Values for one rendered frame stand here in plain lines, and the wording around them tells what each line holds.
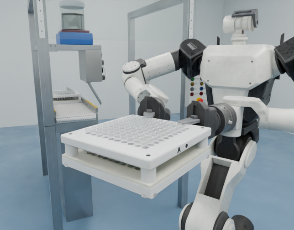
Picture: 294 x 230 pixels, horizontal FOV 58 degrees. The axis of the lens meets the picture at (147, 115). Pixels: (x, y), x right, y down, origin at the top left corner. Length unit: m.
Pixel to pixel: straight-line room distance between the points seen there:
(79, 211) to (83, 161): 1.62
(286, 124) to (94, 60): 1.23
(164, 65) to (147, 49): 4.13
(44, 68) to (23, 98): 3.42
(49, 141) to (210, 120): 1.19
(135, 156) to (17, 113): 4.69
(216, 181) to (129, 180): 0.69
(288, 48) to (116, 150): 0.76
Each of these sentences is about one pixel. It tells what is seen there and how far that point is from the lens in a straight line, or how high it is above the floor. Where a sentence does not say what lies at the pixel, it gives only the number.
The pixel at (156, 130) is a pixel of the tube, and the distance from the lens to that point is 0.58.
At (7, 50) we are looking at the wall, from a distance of 5.01.
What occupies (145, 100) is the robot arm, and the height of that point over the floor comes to 1.08.
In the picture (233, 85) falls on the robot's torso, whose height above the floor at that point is 1.10.
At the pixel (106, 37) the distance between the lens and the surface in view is 1.70.
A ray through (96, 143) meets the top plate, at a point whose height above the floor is 1.04.
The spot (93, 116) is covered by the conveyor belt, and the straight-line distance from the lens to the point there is 1.80.
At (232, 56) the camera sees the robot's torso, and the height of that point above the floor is 1.20.
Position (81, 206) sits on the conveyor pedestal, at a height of 0.10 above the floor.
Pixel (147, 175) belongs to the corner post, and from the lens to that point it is 0.46.
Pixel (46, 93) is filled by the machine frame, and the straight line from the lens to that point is 1.65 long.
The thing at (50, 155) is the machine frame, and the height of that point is 0.61.
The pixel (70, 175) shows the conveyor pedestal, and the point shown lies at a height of 0.36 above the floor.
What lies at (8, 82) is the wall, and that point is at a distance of 5.03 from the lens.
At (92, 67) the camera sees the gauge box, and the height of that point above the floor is 1.13.
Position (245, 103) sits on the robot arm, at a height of 1.07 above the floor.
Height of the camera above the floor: 1.21
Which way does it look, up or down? 13 degrees down
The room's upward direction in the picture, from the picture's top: straight up
